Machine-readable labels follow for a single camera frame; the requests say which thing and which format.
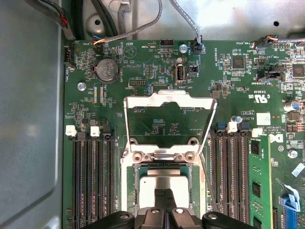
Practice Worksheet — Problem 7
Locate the black and grey PC case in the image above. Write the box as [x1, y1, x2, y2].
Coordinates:
[0, 0, 305, 229]

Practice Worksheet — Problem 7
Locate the internal USB port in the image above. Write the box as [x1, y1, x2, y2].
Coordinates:
[174, 63, 186, 85]

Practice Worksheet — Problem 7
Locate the metal socket cover frame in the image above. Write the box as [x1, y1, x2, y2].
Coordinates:
[123, 89, 219, 156]

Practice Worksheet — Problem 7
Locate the blue board connector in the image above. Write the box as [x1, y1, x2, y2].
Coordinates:
[276, 177, 302, 229]

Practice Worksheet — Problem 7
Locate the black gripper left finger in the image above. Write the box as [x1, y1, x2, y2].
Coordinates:
[81, 188, 167, 229]

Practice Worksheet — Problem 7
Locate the metal wire locking lever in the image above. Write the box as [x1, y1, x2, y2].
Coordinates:
[199, 151, 219, 212]

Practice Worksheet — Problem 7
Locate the silver capacitor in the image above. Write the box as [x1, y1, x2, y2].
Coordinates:
[283, 100, 300, 113]

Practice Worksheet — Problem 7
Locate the black cable bundle red wire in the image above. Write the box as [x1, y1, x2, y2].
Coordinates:
[25, 0, 77, 41]

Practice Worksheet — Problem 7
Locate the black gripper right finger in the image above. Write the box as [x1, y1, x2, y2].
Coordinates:
[165, 188, 255, 229]

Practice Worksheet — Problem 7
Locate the silver CPU green substrate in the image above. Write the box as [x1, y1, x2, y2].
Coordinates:
[134, 166, 194, 213]

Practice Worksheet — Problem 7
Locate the silver coin battery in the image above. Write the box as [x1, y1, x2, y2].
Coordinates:
[95, 58, 120, 84]

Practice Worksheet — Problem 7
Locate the green RAM stick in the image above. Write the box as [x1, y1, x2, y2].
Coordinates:
[249, 135, 274, 229]

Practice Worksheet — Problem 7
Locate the black cable loop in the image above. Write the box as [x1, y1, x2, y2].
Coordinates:
[90, 0, 119, 38]

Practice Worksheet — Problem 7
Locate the green motherboard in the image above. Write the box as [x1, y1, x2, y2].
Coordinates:
[62, 39, 305, 229]

